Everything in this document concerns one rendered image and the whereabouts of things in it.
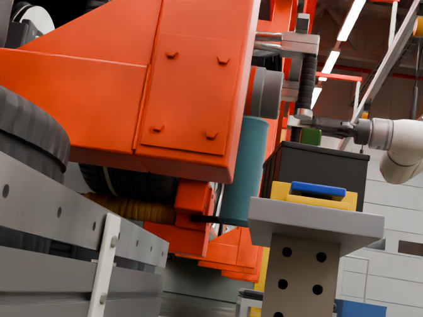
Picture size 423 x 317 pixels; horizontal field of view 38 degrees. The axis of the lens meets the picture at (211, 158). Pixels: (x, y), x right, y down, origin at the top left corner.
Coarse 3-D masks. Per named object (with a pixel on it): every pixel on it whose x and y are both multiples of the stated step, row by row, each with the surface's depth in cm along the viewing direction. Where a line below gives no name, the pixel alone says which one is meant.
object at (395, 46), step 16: (368, 0) 627; (384, 0) 622; (416, 0) 487; (416, 16) 501; (400, 32) 540; (416, 32) 474; (400, 48) 565; (384, 64) 610; (352, 80) 854; (384, 80) 648; (416, 80) 464; (368, 96) 705; (416, 96) 462; (368, 112) 705; (336, 144) 1081
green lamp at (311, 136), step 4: (304, 128) 119; (308, 128) 119; (312, 128) 119; (304, 132) 119; (308, 132) 119; (312, 132) 119; (316, 132) 119; (320, 132) 119; (300, 136) 119; (304, 136) 119; (308, 136) 119; (312, 136) 119; (316, 136) 119; (320, 136) 119; (300, 140) 119; (304, 140) 119; (308, 140) 119; (312, 140) 118; (316, 140) 118; (320, 140) 119; (308, 144) 118; (312, 144) 118; (316, 144) 118
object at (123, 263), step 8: (56, 248) 121; (64, 248) 121; (72, 248) 120; (80, 248) 118; (64, 256) 121; (72, 256) 119; (80, 256) 118; (88, 256) 117; (96, 256) 117; (120, 264) 116; (128, 264) 117; (136, 264) 118; (144, 264) 119; (152, 272) 129
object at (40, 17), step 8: (24, 8) 163; (32, 8) 163; (40, 8) 168; (16, 16) 159; (24, 16) 159; (32, 16) 164; (40, 16) 169; (48, 16) 175; (40, 24) 170; (48, 24) 175; (40, 32) 171
